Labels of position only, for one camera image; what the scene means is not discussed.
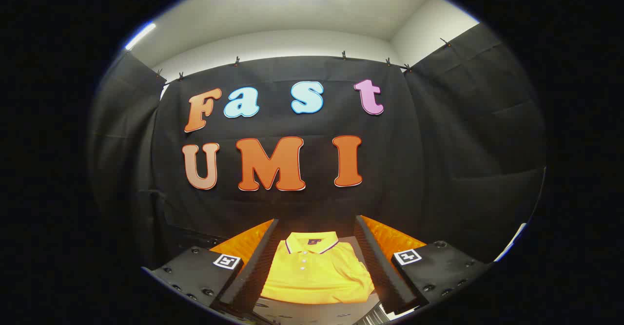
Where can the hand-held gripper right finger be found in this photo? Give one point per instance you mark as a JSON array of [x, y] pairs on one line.
[[380, 266]]

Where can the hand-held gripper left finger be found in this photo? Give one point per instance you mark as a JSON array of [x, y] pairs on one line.
[[253, 271]]

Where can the yellow polo shirt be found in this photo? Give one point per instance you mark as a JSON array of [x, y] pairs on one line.
[[317, 276]]

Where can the grey table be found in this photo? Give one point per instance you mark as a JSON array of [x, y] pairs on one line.
[[312, 314]]

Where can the black backdrop cloth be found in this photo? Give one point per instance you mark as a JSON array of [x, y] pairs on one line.
[[312, 120]]

